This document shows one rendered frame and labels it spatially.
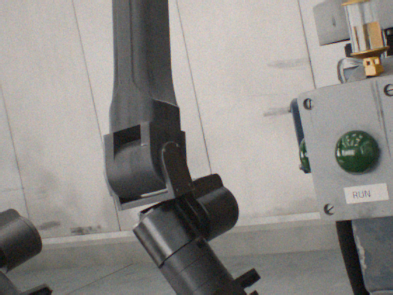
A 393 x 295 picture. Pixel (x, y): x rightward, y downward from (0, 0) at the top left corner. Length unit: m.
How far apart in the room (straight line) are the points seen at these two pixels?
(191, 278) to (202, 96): 5.96
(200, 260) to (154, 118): 0.15
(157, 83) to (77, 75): 6.61
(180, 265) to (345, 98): 0.37
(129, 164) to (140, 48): 0.12
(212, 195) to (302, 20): 5.45
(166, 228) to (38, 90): 6.95
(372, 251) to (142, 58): 0.38
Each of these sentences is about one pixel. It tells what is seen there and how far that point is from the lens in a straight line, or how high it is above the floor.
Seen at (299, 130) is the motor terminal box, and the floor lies 1.27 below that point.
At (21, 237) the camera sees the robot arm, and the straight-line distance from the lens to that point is 1.18.
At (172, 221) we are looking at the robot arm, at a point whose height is 1.22.
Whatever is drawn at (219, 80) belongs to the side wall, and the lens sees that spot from 6.75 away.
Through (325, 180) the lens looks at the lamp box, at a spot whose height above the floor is 1.27.
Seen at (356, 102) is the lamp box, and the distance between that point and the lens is 0.60.
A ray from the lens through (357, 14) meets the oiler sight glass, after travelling 0.67.
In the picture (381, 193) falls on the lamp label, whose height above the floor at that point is 1.26.
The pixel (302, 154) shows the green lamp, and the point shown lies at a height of 1.29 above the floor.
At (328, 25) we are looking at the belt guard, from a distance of 1.09.
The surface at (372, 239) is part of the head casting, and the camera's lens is 0.66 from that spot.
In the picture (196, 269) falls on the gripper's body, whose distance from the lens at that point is 0.91.
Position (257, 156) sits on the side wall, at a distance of 6.68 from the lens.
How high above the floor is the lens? 1.35
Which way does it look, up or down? 3 degrees down
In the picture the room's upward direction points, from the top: 11 degrees counter-clockwise
